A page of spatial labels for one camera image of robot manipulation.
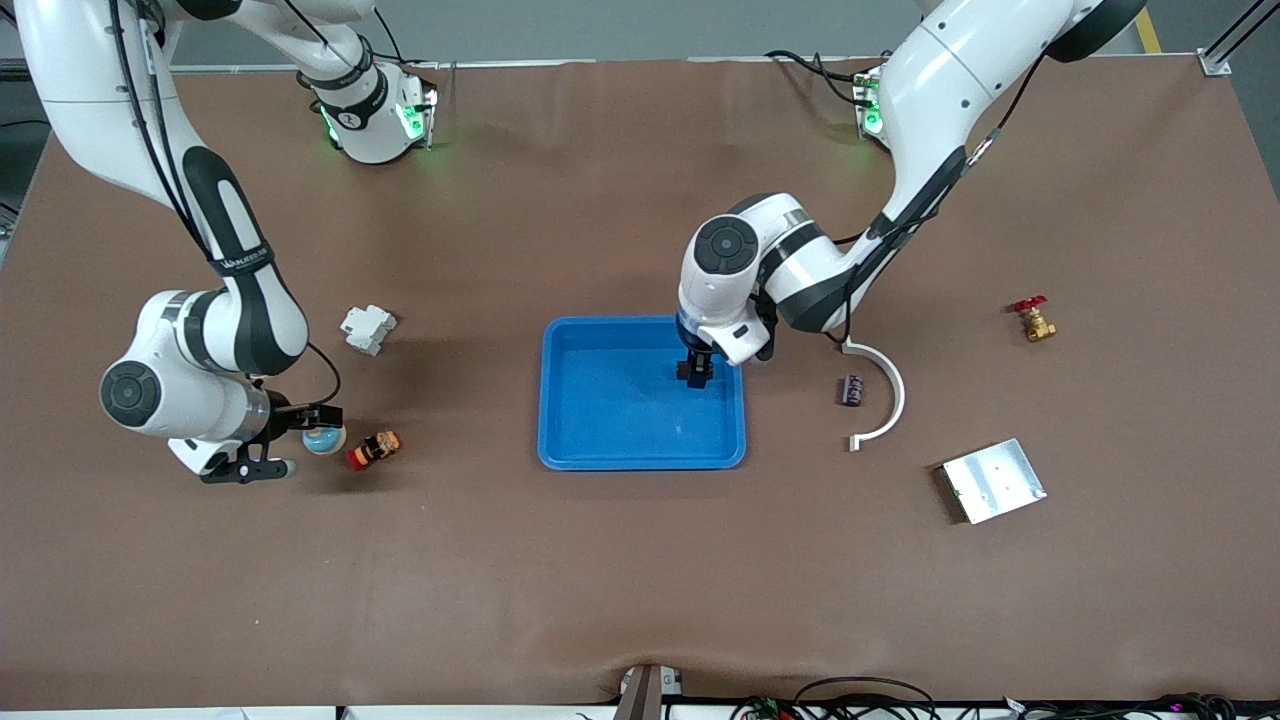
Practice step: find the grey camera post bracket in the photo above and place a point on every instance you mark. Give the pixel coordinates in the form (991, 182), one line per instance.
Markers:
(640, 700)

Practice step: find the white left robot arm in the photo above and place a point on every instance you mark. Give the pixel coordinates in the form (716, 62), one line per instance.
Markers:
(940, 90)

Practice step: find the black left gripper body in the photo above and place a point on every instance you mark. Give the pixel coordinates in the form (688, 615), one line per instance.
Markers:
(697, 362)

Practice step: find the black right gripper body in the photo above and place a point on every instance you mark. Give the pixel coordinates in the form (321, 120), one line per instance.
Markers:
(287, 413)

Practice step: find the brown table cover sheet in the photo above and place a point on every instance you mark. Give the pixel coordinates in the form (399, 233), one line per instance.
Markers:
(640, 580)

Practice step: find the red emergency stop yellow collar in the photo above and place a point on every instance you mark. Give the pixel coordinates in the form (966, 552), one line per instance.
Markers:
(375, 450)

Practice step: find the blue plastic tray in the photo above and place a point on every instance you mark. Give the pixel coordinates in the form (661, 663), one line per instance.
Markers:
(620, 420)

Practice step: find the white circuit breaker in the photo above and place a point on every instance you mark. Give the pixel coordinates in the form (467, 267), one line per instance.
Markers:
(367, 328)

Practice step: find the white curved plastic bracket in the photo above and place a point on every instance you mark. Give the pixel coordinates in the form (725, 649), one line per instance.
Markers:
(897, 385)

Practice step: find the silver metal plate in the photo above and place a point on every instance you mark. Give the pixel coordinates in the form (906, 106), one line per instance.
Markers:
(995, 482)

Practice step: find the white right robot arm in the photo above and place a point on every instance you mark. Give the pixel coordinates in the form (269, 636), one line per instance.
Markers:
(90, 80)

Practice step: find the aluminium frame profile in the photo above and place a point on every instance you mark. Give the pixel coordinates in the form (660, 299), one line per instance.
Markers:
(1214, 64)

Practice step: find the light blue call bell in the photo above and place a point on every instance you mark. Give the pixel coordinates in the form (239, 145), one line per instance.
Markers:
(322, 442)

